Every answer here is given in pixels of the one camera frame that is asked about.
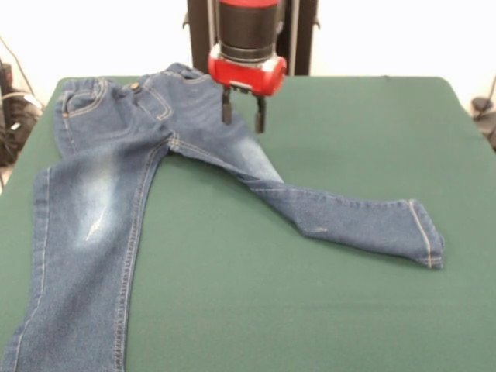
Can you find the black metal column stand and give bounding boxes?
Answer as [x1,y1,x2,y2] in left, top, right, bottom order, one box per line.
[181,0,322,78]

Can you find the black round plug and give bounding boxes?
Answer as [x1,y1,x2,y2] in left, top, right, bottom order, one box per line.
[470,96,491,114]

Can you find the black upright power strip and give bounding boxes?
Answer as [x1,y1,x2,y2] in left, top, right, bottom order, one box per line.
[0,61,16,94]

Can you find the blue denim jeans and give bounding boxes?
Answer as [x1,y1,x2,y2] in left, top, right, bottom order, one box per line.
[0,62,446,372]

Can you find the white cable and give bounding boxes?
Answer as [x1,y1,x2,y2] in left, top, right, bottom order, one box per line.
[0,89,43,115]

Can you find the black cable bundle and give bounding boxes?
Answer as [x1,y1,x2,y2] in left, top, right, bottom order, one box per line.
[0,89,44,167]

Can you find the dark green table cloth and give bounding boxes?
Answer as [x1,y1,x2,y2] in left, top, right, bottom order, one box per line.
[0,75,496,372]

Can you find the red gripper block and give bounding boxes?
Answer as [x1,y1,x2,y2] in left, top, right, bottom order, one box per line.
[207,43,288,135]

